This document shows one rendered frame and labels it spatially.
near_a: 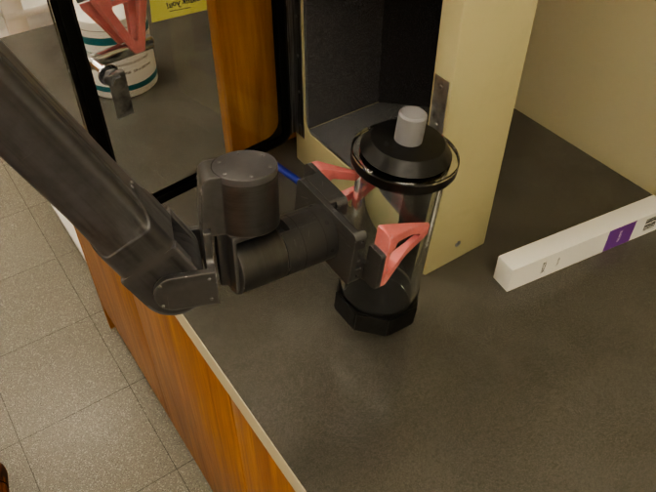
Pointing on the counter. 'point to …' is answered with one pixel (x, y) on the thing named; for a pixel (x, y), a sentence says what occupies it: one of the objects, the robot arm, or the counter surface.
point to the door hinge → (296, 65)
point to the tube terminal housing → (464, 113)
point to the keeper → (438, 103)
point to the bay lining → (368, 55)
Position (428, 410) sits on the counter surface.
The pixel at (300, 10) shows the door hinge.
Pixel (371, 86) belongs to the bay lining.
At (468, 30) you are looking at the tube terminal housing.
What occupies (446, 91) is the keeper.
